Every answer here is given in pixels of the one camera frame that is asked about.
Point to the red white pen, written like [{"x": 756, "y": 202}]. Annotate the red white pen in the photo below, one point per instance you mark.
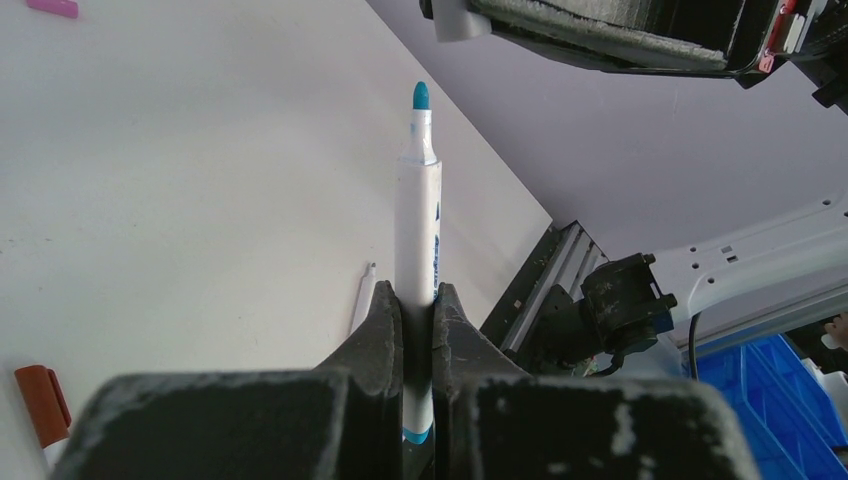
[{"x": 53, "y": 452}]

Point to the grey white pen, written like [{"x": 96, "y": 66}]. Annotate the grey white pen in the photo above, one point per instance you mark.
[{"x": 364, "y": 297}]

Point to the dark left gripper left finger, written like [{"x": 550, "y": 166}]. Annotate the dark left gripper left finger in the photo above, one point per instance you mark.
[{"x": 339, "y": 420}]

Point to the blue plastic bin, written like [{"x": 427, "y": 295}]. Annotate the blue plastic bin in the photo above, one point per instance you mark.
[{"x": 790, "y": 422}]

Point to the grey pen cap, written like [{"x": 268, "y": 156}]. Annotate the grey pen cap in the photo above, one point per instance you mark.
[{"x": 455, "y": 22}]

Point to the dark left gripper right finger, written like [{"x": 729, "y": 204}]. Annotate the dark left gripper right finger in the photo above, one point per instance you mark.
[{"x": 493, "y": 420}]

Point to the blue white pen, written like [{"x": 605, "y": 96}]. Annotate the blue white pen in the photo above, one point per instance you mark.
[{"x": 417, "y": 241}]

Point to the light pink pen cap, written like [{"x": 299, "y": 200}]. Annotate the light pink pen cap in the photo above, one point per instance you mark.
[{"x": 64, "y": 8}]

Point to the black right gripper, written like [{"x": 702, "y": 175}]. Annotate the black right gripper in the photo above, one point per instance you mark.
[{"x": 675, "y": 35}]

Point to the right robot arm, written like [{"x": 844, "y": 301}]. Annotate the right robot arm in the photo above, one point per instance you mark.
[{"x": 622, "y": 306}]

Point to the right aluminium frame rail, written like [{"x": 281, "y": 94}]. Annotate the right aluminium frame rail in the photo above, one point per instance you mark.
[{"x": 562, "y": 258}]

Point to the brown pen cap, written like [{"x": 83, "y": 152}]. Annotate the brown pen cap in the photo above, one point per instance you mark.
[{"x": 45, "y": 403}]

